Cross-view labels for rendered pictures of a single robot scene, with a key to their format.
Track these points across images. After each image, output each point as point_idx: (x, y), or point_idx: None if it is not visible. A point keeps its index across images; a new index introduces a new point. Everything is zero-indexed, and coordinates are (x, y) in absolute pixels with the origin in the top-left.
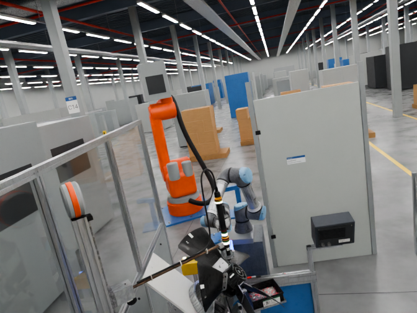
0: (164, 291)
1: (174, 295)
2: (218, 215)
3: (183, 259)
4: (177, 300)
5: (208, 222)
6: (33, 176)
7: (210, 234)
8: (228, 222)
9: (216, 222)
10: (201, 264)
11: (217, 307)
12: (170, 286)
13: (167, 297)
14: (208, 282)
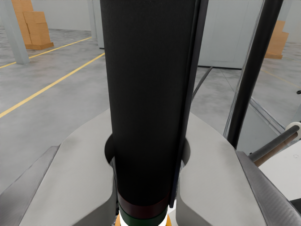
0: (296, 154)
1: (277, 176)
2: (193, 23)
3: (290, 128)
4: (264, 174)
5: (255, 34)
6: None
7: (229, 126)
8: (76, 130)
9: (228, 156)
10: (203, 78)
11: (178, 184)
12: None
13: (279, 153)
14: None
